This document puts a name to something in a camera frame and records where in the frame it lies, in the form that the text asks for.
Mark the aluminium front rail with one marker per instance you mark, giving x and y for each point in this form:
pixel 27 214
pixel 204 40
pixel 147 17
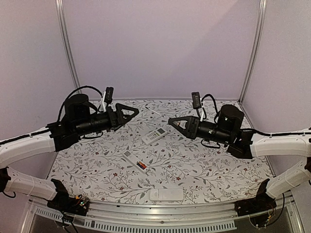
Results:
pixel 110 217

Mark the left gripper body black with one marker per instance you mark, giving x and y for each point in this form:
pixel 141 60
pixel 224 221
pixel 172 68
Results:
pixel 114 124

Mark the long white remote control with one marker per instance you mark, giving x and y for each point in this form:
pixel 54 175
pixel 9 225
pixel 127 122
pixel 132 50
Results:
pixel 136 162

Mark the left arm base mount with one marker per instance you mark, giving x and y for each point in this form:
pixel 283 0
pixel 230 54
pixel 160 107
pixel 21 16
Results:
pixel 63 202

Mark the floral table mat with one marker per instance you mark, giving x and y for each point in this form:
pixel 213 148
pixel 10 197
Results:
pixel 96 167

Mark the right aluminium frame post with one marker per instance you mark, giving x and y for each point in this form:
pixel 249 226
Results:
pixel 254 50

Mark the white remote with buttons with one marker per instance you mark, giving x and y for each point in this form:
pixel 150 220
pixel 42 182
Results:
pixel 154 136

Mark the aluminium frame post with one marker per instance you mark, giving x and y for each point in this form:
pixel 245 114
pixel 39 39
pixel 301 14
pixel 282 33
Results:
pixel 65 38
pixel 254 50

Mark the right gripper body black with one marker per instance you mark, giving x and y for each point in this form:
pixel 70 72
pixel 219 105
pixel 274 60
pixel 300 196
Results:
pixel 194 124

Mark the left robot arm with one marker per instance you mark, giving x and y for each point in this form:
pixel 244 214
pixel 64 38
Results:
pixel 81 118

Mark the left aluminium frame post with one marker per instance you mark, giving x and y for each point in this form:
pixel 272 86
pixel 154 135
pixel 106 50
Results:
pixel 65 38

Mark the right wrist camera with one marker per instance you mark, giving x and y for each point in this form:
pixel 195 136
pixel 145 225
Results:
pixel 196 100

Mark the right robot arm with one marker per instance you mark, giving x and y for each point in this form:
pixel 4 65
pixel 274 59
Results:
pixel 250 143

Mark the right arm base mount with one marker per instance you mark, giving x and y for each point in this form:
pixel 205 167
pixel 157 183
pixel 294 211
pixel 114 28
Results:
pixel 260 203

